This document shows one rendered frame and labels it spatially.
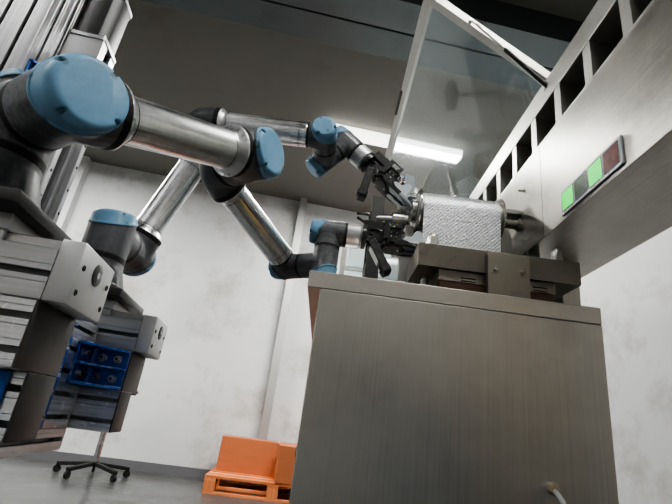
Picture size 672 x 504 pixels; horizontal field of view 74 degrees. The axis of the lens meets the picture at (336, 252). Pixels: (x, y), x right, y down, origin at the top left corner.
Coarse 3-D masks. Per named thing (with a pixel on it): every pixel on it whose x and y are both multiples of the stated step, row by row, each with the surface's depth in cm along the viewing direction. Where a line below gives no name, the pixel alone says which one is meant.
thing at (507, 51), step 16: (432, 0) 151; (448, 16) 151; (464, 16) 148; (416, 32) 166; (480, 32) 146; (416, 48) 172; (496, 48) 146; (512, 48) 144; (528, 64) 142; (544, 80) 137; (400, 96) 198; (400, 112) 206; (416, 192) 245
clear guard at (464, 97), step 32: (448, 32) 157; (416, 64) 179; (448, 64) 167; (480, 64) 156; (512, 64) 147; (416, 96) 192; (448, 96) 178; (480, 96) 166; (512, 96) 156; (416, 128) 208; (448, 128) 191; (480, 128) 177; (512, 128) 165; (416, 160) 226; (448, 160) 206; (480, 160) 190; (448, 192) 224
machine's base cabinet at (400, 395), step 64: (320, 320) 97; (384, 320) 98; (448, 320) 98; (512, 320) 99; (320, 384) 92; (384, 384) 93; (448, 384) 93; (512, 384) 94; (576, 384) 94; (320, 448) 88; (384, 448) 88; (448, 448) 89; (512, 448) 89; (576, 448) 90
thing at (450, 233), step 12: (432, 228) 135; (444, 228) 135; (456, 228) 135; (468, 228) 135; (480, 228) 135; (492, 228) 135; (444, 240) 133; (456, 240) 133; (468, 240) 134; (480, 240) 134; (492, 240) 134
